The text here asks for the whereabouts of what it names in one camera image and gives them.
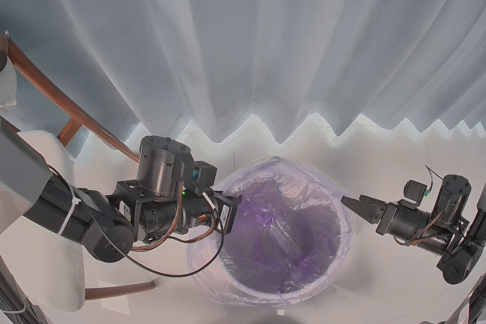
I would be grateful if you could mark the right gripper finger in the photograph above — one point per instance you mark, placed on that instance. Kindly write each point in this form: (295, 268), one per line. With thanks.
(376, 203)
(366, 212)

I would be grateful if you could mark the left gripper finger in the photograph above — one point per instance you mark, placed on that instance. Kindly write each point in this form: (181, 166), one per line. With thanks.
(231, 197)

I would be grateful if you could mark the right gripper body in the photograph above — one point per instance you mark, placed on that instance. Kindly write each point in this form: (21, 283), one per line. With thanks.
(406, 222)

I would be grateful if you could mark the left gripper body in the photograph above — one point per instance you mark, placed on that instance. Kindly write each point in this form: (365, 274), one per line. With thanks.
(201, 214)

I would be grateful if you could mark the purple plastic bag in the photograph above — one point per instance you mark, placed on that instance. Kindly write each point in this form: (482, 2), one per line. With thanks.
(273, 170)

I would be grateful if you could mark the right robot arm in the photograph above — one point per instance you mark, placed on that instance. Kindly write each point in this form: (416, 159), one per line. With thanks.
(452, 197)

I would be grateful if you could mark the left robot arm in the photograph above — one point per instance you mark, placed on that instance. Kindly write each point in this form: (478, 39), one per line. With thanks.
(163, 166)

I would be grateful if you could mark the white trash bin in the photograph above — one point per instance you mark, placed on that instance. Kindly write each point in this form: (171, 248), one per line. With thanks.
(341, 231)

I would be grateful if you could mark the white cushioned wooden chair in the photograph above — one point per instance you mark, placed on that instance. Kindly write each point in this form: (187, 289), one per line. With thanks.
(45, 258)

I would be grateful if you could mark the pale blue curtain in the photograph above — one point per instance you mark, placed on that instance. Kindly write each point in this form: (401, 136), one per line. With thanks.
(243, 30)

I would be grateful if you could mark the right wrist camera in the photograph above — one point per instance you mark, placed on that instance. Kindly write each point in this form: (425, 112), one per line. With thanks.
(414, 193)

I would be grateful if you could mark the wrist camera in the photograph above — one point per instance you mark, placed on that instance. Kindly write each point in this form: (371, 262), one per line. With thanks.
(205, 174)
(414, 193)

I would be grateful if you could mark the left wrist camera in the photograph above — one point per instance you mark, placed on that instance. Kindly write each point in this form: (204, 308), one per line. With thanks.
(205, 174)

